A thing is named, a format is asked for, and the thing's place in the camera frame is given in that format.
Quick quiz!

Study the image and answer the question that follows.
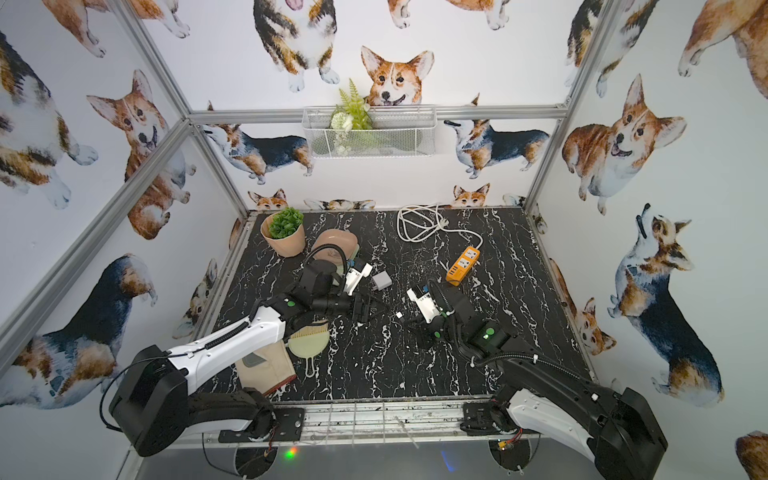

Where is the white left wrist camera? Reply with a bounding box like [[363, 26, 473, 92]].
[[343, 263, 373, 296]]

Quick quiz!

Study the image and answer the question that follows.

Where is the artificial fern with flower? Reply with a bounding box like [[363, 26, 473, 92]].
[[330, 79, 374, 156]]

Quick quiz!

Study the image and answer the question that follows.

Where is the white wire wall basket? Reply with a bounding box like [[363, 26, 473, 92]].
[[302, 106, 437, 159]]

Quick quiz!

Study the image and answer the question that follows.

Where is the terracotta pot with plant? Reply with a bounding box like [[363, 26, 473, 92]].
[[260, 207, 306, 258]]

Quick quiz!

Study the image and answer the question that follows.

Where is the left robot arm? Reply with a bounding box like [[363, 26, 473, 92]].
[[108, 261, 388, 457]]

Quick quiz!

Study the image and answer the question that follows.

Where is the aluminium frame post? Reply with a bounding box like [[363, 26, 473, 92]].
[[524, 1, 623, 215]]

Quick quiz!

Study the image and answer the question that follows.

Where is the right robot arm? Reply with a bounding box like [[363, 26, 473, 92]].
[[407, 281, 668, 479]]

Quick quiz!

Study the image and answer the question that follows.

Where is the white USB charger block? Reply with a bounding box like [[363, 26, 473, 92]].
[[372, 271, 393, 291]]

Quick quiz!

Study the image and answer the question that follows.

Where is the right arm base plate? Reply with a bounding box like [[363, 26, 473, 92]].
[[459, 401, 538, 436]]

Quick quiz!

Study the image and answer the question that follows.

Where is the orange power strip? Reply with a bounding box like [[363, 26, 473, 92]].
[[445, 246, 480, 286]]

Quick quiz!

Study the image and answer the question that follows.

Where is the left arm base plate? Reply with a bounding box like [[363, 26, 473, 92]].
[[218, 407, 306, 444]]

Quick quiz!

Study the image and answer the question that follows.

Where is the white power strip cord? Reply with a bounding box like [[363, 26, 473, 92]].
[[396, 204, 485, 248]]

